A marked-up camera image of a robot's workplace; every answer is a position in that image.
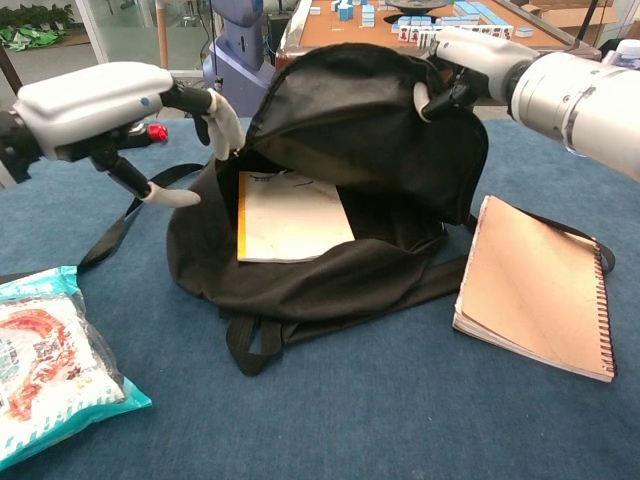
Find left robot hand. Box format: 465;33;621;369
12;61;247;209

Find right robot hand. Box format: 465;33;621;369
412;25;541;124

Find black backpack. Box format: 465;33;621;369
0;42;617;377

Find white book yellow spine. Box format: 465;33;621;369
236;168;356;265

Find teal white snack bag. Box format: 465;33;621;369
0;264;154;471

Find green plants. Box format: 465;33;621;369
0;3;76;51

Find cardboard box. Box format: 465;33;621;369
542;0;619;26

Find blue backed mahjong tile cluster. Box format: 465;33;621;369
332;0;376;27

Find brown mahjong table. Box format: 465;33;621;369
274;0;604;109

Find blue grey machine base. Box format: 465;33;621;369
202;0;279;117

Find brown spiral notebook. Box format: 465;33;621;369
452;194;620;385

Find blue felt table cover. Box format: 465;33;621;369
0;117;640;480

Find wooden post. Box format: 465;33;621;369
156;0;169;69

